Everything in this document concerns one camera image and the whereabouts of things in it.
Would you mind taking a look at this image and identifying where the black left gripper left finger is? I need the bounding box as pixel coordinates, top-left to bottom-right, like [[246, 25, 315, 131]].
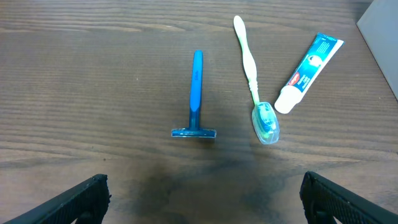
[[8, 174, 111, 224]]

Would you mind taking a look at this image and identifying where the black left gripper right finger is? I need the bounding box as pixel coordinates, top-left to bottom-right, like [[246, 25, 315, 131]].
[[299, 171, 397, 224]]

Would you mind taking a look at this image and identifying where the white cardboard box container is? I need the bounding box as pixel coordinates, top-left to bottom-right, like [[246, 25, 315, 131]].
[[356, 0, 397, 96]]

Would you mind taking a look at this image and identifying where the green white toothbrush with cap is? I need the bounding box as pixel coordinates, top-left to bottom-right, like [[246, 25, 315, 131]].
[[233, 16, 280, 144]]

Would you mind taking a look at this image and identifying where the teal white toothpaste tube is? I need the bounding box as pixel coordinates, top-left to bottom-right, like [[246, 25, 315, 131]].
[[274, 33, 345, 114]]

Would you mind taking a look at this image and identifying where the blue disposable razor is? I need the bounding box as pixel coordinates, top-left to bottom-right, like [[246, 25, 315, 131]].
[[171, 50, 216, 138]]

